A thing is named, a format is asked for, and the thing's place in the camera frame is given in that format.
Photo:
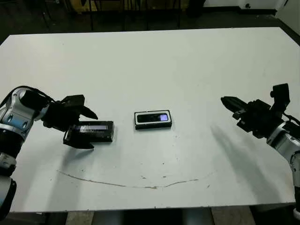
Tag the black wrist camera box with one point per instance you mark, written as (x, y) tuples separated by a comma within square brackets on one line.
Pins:
[(281, 93), (75, 100)]

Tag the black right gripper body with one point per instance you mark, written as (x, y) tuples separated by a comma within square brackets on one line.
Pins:
[(257, 119)]

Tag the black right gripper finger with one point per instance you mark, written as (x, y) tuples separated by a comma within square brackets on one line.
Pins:
[(234, 102), (235, 110)]

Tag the small black round fitting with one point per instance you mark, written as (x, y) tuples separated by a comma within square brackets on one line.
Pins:
[(247, 5)]

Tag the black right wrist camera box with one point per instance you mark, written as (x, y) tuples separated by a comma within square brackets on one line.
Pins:
[(281, 93)]

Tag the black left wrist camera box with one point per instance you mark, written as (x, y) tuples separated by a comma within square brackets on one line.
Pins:
[(75, 100)]

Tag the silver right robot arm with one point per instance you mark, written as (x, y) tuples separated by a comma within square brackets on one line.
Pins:
[(283, 140)]

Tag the dark waste bin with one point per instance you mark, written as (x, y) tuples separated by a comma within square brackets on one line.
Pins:
[(197, 9)]

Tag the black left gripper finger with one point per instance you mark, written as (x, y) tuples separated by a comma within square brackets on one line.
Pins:
[(79, 144), (89, 113)]

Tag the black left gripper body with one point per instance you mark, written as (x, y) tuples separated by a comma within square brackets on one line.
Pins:
[(61, 116)]

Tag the black box base white inlay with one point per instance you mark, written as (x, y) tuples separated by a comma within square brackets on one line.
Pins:
[(152, 127)]

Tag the grey black robot lower body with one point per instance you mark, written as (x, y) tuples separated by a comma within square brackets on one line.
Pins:
[(152, 217)]

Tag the black box lid with label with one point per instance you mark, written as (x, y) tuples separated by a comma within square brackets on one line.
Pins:
[(103, 134)]

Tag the slim black camera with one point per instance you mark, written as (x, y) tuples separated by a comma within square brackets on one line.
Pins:
[(150, 118)]

